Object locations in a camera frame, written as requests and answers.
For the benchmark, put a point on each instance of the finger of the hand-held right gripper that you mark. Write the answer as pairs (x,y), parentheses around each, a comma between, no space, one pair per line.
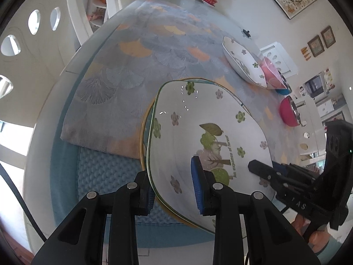
(264,171)

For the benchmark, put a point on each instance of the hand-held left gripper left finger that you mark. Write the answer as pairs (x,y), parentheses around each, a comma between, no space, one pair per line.
(149,198)

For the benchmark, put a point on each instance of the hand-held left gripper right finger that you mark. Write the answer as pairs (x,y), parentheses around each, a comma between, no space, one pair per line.
(197,182)

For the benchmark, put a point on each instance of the large floral white plate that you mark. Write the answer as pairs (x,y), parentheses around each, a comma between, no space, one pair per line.
(179,149)

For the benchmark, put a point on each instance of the gold-rimmed plate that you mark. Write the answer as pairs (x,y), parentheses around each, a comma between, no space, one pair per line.
(144,140)

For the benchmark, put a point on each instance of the magenta steel-lined bowl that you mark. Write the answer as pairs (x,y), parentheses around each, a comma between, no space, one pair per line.
(288,113)

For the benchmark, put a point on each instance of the blue steel-lined bowl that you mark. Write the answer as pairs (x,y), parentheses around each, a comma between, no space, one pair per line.
(285,89)

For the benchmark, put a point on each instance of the pale pink bowl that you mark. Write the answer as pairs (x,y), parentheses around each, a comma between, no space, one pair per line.
(271,73)

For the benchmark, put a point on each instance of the small floral white plate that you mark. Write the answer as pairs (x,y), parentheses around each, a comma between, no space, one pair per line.
(242,63)

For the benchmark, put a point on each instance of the person's right hand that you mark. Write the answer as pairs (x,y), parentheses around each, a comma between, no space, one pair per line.
(320,238)

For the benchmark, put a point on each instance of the light blue textured placemat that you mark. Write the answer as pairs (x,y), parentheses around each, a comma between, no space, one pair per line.
(104,168)

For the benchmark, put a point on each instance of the microwave oven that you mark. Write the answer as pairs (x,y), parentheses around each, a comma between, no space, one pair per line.
(315,86)

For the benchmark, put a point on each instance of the small framed picture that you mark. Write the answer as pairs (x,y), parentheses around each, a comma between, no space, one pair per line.
(328,36)
(316,45)

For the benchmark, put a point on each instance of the fan-patterned grey orange tablecloth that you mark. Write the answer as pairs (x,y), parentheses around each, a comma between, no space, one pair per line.
(138,69)

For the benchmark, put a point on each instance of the small black object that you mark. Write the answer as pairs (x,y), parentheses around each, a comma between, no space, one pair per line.
(245,32)

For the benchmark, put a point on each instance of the white tiered shelf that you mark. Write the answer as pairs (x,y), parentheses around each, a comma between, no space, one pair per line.
(98,2)

